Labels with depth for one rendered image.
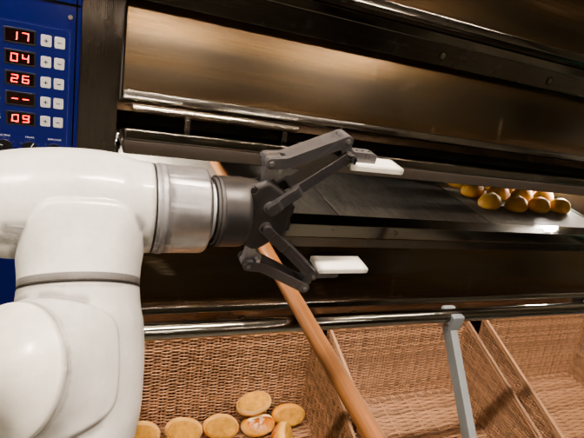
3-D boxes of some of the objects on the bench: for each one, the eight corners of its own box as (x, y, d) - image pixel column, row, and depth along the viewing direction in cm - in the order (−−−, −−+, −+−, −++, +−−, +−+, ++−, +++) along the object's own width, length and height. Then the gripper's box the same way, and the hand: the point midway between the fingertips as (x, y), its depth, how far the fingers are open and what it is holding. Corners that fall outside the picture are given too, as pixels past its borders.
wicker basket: (450, 370, 181) (480, 313, 169) (554, 359, 203) (585, 308, 192) (549, 492, 141) (596, 428, 130) (663, 461, 164) (712, 404, 152)
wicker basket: (302, 388, 155) (325, 321, 143) (438, 373, 178) (467, 314, 166) (374, 543, 116) (414, 468, 104) (537, 496, 139) (584, 432, 127)
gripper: (219, 82, 47) (395, 110, 56) (184, 286, 58) (338, 282, 67) (238, 103, 41) (433, 132, 50) (196, 327, 52) (362, 317, 61)
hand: (371, 217), depth 58 cm, fingers open, 13 cm apart
